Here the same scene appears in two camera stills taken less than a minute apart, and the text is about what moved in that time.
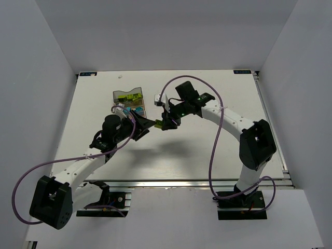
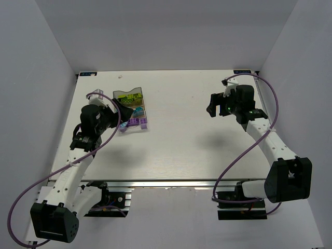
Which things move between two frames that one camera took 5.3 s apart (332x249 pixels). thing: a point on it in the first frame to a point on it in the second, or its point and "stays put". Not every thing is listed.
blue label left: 87,73 stays put
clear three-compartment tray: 138,104 stays put
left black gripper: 135,126 to 116,114
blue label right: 242,71 stays put
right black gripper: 169,117 to 221,104
